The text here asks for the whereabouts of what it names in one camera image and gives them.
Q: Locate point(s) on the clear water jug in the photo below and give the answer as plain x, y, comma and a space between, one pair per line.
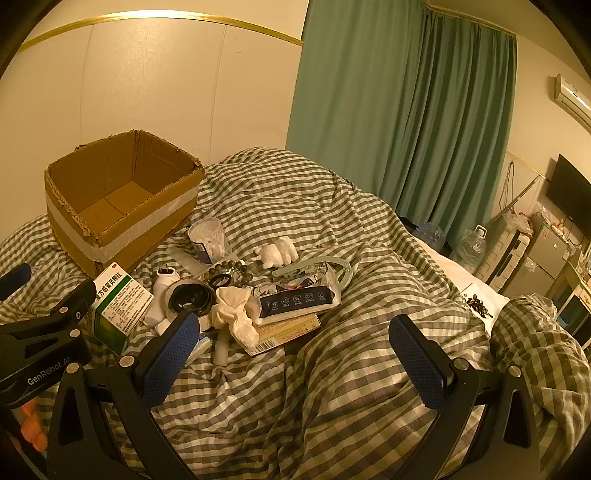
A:
471, 251

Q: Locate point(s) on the white bed sheet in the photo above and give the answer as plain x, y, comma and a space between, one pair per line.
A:
461, 281

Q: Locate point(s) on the person's left hand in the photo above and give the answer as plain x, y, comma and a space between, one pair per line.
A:
33, 427

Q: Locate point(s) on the white plastic bottle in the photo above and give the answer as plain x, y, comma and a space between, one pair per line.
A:
159, 295

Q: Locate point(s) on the flat tan box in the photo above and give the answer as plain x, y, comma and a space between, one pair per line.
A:
286, 330

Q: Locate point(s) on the grey white checked blanket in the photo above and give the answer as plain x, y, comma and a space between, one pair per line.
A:
323, 397

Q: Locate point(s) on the white tube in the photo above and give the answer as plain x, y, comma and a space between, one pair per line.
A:
222, 350

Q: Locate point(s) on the dark blue wipes packet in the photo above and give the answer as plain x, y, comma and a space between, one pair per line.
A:
295, 302

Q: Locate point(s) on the pale blue plastic frame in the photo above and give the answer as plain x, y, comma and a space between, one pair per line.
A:
339, 270

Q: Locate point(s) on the blue plastic bag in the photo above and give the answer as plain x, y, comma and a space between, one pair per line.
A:
431, 235

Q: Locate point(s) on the brown cardboard box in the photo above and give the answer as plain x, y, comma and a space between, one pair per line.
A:
124, 198

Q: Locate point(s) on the clear cup with blue label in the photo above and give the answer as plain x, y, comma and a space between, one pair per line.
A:
207, 237

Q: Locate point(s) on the black television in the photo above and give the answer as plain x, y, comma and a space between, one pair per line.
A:
570, 196

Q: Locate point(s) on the clear flat plastic package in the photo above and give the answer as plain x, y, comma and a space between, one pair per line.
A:
323, 272

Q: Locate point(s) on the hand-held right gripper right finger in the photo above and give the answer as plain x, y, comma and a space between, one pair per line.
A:
419, 364

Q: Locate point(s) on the black round bowl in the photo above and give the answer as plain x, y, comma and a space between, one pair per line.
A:
190, 300

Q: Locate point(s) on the white suitcase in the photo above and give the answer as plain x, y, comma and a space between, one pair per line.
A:
505, 258

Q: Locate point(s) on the crumpled white cloth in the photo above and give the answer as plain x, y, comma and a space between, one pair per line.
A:
233, 309

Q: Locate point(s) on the green curtain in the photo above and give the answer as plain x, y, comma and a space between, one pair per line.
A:
397, 106

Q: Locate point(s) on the pale side cabinet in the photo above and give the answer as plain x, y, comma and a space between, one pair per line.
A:
572, 295

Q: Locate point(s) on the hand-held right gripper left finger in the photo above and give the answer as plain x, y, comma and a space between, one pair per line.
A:
170, 362

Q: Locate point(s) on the white air conditioner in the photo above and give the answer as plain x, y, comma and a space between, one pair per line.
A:
575, 99

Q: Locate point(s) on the green white medicine box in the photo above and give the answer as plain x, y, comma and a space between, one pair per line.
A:
117, 307

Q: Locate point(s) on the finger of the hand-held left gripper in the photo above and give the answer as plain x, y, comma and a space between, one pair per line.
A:
60, 307
16, 279

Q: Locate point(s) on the white animal figurine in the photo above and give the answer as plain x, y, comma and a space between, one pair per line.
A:
277, 251

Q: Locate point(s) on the pile of dark seeds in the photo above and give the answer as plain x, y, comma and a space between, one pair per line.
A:
479, 305

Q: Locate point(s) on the silver fridge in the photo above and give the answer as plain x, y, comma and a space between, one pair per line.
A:
547, 256

